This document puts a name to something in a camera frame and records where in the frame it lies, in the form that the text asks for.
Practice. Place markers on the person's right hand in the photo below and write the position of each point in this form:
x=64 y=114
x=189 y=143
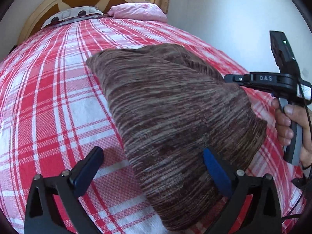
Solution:
x=282 y=126

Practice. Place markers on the brown knit sweater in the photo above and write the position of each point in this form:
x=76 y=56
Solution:
x=170 y=114

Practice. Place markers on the cream wooden headboard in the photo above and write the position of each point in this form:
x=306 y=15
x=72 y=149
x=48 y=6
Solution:
x=48 y=2

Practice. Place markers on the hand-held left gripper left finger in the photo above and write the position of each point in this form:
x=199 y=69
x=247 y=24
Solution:
x=85 y=173

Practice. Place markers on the pink pillow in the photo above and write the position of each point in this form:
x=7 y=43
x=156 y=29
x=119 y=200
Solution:
x=139 y=11

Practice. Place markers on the white patterned pillow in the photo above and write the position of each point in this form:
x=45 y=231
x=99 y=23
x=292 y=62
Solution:
x=73 y=14

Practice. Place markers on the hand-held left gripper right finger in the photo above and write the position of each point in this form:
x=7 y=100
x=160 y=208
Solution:
x=217 y=173

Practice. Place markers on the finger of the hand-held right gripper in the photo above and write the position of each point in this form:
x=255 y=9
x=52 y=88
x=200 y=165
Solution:
x=237 y=79

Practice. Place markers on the red plaid bed blanket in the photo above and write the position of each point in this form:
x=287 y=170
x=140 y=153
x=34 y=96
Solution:
x=61 y=90

